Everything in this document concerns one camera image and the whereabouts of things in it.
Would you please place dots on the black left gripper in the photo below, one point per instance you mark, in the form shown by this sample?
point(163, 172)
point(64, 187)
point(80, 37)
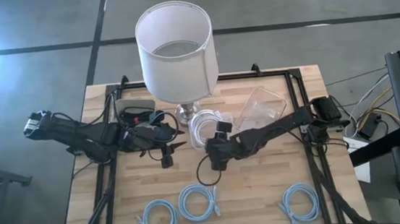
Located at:
point(151, 138)

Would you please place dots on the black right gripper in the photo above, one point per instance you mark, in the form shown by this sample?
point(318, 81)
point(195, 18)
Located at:
point(223, 148)

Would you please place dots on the frosted plastic bin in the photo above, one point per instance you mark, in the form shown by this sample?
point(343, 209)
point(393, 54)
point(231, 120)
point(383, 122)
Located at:
point(227, 118)

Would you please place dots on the clear plastic bin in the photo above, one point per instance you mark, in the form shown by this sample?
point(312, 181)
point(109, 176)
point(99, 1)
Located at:
point(261, 108)

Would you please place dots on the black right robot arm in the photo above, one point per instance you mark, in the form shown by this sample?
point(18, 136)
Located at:
point(277, 127)

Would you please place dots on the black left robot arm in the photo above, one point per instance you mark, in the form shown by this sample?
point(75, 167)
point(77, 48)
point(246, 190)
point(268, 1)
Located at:
point(75, 135)

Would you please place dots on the beige opaque plastic bin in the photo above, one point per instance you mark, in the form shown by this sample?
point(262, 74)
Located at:
point(137, 103)

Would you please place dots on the table lamp white shade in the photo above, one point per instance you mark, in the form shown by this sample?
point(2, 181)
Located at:
point(179, 77)

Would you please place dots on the white paper sheet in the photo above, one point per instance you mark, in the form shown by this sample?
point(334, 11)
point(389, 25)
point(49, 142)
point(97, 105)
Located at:
point(363, 174)

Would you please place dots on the black power adapter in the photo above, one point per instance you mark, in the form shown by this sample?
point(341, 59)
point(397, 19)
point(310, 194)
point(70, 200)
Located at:
point(370, 128)

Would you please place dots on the black stand bar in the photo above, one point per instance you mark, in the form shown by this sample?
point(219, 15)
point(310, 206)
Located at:
point(374, 149)

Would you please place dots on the black floor stand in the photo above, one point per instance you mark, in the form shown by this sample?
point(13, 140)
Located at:
point(2, 175)

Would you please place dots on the black metal table frame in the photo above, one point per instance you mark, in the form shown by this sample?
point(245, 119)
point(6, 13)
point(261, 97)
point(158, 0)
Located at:
point(240, 76)

